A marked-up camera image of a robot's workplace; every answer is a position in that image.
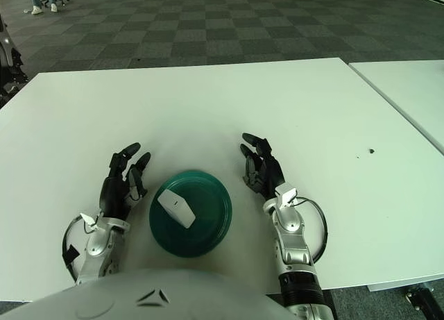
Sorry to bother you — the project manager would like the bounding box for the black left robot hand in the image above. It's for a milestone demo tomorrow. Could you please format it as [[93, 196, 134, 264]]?
[[99, 142, 153, 220]]

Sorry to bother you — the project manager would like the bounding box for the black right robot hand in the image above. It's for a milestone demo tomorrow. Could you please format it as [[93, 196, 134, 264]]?
[[238, 132, 299, 208]]

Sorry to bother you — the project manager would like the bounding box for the white charger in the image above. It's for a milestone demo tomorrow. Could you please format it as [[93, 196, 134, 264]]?
[[157, 190, 197, 230]]

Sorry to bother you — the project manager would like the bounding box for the green plate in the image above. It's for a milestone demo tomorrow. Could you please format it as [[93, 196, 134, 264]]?
[[148, 169, 233, 259]]

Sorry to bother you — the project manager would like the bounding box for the grey robot torso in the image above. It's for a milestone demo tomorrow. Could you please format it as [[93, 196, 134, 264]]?
[[0, 267, 296, 320]]

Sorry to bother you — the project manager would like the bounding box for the white side table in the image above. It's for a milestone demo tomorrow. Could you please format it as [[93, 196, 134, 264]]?
[[348, 59, 444, 151]]

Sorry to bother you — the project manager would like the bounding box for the black office chair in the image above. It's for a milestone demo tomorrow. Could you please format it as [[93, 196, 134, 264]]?
[[0, 14, 28, 99]]

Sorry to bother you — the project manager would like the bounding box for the black table foot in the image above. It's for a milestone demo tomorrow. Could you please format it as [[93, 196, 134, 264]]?
[[404, 284, 434, 309]]

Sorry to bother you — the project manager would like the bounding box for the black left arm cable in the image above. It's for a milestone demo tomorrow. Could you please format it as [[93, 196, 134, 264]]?
[[61, 215, 87, 283]]

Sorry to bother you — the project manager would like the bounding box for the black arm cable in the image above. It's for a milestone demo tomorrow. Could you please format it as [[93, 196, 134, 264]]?
[[61, 215, 87, 283], [294, 196, 329, 265]]

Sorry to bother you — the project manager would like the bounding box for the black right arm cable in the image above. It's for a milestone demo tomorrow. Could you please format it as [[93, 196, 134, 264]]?
[[294, 196, 329, 265]]

